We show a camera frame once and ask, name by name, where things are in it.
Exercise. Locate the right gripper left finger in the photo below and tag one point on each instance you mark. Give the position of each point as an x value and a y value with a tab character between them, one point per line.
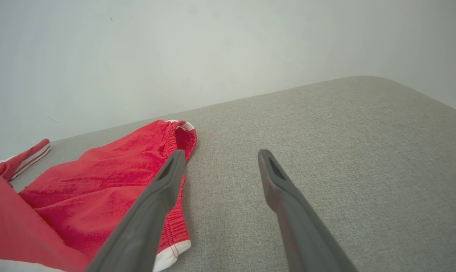
148	219

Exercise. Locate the red shirt with white stripes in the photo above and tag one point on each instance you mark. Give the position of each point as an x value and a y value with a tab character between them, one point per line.
8	226

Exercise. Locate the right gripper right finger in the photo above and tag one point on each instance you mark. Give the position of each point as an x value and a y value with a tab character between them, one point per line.
300	226

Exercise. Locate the red shorts with white trim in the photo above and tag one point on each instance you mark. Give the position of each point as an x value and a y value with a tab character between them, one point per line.
99	177

